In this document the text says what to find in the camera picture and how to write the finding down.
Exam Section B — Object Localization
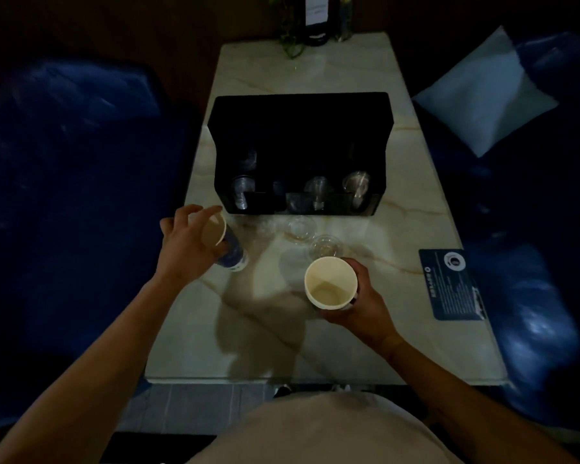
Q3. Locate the person's left hand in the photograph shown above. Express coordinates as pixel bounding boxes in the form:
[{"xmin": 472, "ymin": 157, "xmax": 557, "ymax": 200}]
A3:
[{"xmin": 155, "ymin": 205, "xmax": 234, "ymax": 287}]

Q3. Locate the person's right hand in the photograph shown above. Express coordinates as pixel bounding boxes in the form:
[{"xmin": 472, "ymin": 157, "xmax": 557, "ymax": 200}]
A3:
[{"xmin": 317, "ymin": 257, "xmax": 403, "ymax": 351}]

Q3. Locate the blue print paper cup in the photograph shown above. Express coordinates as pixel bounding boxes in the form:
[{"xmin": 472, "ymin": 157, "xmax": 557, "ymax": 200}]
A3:
[{"xmin": 195, "ymin": 211, "xmax": 248, "ymax": 272}]

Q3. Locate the white paper cup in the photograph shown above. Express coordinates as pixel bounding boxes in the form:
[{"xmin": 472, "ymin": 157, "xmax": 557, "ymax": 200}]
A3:
[{"xmin": 304, "ymin": 256, "xmax": 359, "ymax": 312}]

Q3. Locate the person's left forearm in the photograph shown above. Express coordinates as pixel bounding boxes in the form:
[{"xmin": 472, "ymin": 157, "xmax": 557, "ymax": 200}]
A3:
[{"xmin": 0, "ymin": 277, "xmax": 187, "ymax": 464}]

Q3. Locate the person's right forearm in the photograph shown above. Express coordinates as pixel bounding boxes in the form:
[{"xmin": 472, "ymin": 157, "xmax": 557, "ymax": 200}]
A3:
[{"xmin": 380, "ymin": 333, "xmax": 580, "ymax": 464}]

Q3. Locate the person's light shirt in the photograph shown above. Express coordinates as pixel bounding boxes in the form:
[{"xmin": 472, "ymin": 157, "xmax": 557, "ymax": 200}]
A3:
[{"xmin": 186, "ymin": 390, "xmax": 460, "ymax": 464}]

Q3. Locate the blue table placard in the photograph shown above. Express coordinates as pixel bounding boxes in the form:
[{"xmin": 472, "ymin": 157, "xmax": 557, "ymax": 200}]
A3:
[{"xmin": 419, "ymin": 248, "xmax": 487, "ymax": 321}]

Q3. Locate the black plastic crate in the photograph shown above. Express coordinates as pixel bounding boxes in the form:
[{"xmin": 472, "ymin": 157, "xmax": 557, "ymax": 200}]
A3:
[{"xmin": 207, "ymin": 92, "xmax": 393, "ymax": 217}]

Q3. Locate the blue velvet sofa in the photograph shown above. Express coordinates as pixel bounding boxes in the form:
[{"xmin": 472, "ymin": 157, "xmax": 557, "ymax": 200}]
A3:
[
  {"xmin": 413, "ymin": 29, "xmax": 580, "ymax": 433},
  {"xmin": 0, "ymin": 59, "xmax": 199, "ymax": 433}
]

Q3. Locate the green plant in vase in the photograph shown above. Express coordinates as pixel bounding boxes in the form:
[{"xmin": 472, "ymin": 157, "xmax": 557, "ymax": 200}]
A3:
[{"xmin": 269, "ymin": 0, "xmax": 306, "ymax": 59}]

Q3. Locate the dark bottle with white label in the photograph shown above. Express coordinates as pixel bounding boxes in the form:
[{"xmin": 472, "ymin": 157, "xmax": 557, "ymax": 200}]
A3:
[{"xmin": 301, "ymin": 0, "xmax": 333, "ymax": 47}]

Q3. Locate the white cushion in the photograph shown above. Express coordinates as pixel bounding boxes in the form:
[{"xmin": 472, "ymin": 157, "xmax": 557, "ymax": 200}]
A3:
[{"xmin": 412, "ymin": 26, "xmax": 560, "ymax": 158}]

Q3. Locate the glass vase with stems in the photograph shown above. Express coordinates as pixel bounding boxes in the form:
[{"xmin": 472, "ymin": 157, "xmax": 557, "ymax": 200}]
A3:
[{"xmin": 334, "ymin": 0, "xmax": 354, "ymax": 43}]

